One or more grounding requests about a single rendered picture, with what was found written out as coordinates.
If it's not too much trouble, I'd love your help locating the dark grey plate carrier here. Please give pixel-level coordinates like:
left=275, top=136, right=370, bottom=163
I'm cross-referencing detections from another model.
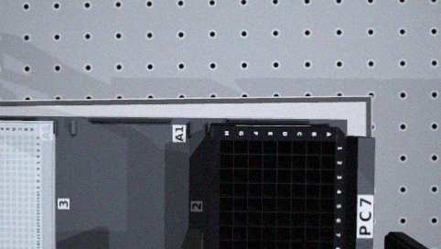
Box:
left=0, top=115, right=375, bottom=249

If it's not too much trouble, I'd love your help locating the black deep-well block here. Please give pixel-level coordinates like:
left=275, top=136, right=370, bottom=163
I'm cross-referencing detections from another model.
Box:
left=210, top=123, right=345, bottom=249

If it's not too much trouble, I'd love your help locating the grey metal base plate with grid of holes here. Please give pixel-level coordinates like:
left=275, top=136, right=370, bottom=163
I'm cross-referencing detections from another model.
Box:
left=0, top=0, right=441, bottom=249

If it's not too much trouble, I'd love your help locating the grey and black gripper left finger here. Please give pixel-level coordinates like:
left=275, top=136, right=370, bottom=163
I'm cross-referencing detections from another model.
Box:
left=181, top=229, right=203, bottom=249

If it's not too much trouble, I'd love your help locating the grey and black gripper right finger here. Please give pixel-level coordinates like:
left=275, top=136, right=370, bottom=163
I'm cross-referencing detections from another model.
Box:
left=384, top=232, right=428, bottom=249

